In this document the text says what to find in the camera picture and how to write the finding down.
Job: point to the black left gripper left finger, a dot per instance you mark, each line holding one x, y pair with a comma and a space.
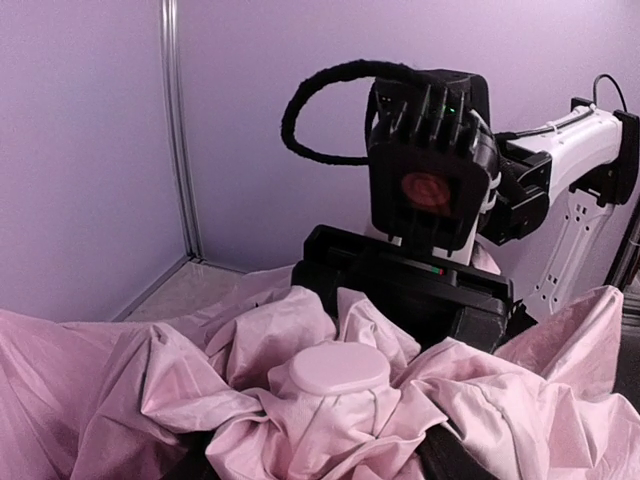
194, 465

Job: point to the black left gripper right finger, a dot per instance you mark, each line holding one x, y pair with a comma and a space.
442, 456

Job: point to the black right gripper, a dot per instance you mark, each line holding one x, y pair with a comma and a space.
427, 297

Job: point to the pink and black umbrella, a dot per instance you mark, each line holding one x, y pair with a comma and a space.
293, 393

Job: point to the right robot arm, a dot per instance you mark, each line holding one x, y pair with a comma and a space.
559, 185

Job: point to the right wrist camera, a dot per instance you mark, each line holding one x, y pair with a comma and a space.
432, 162

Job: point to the right aluminium corner post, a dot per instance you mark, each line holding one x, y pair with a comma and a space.
170, 56

